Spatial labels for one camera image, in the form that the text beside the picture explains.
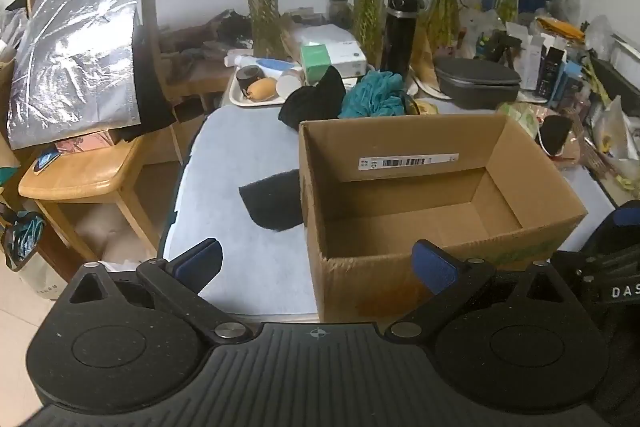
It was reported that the beige tote bag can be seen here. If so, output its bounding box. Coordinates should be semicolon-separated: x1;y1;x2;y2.
0;207;66;303

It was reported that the green and white tissue box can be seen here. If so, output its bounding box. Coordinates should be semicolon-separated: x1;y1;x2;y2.
300;43;335;85

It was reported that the cardboard box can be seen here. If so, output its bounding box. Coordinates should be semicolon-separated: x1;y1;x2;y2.
298;113;588;324

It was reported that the black cloth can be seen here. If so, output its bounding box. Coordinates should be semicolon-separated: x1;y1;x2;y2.
278;66;347;128
238;168;307;234

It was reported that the black tape roll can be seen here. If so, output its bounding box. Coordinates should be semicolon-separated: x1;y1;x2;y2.
236;66;263;96

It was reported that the pink magazine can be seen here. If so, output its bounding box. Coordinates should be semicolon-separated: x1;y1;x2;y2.
55;129;121;155

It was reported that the white plastic bag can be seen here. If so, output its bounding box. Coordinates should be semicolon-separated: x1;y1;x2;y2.
465;4;506;58

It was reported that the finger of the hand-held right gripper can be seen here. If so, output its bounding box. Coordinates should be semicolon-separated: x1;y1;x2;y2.
582;199;640;258

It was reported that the blue and white tube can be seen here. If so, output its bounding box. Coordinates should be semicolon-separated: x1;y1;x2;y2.
232;55;296;75

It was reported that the clear plastic bag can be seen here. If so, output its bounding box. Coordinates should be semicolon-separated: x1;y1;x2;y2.
590;96;640;200

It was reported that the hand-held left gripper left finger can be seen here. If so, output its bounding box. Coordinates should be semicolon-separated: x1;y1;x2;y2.
66;238;253;348

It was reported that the black fuzzy pad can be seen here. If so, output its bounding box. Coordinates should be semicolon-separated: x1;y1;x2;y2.
537;114;573;158

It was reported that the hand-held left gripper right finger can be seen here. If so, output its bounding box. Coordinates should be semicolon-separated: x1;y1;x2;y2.
385;241;576;348

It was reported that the dark glass jar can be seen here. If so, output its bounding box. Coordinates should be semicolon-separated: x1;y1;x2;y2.
327;0;351;28

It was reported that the black mini tripod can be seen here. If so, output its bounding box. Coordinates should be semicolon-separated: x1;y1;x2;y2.
487;31;521;68

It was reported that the brown paper bag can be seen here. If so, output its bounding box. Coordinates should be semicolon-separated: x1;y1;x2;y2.
410;27;441;80

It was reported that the teal mesh bath pouf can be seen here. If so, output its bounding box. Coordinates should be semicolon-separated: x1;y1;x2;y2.
340;71;407;118

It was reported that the grey zip case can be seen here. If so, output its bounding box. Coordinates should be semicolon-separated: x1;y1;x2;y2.
433;56;522;110

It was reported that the white carton box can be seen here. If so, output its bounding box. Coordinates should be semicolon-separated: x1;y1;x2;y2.
520;32;546;90

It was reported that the black thermos bottle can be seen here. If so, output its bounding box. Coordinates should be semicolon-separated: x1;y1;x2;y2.
381;0;430;80

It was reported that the silver foil bag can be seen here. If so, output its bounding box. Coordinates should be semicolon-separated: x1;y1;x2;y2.
7;0;173;150

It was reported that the black carton box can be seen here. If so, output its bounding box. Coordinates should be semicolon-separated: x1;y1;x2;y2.
537;47;566;100

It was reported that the wooden stool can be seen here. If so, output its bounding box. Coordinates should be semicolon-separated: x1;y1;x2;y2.
18;134;183;258

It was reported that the green and white wipes packet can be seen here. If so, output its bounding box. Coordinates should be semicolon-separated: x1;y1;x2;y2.
500;103;538;138

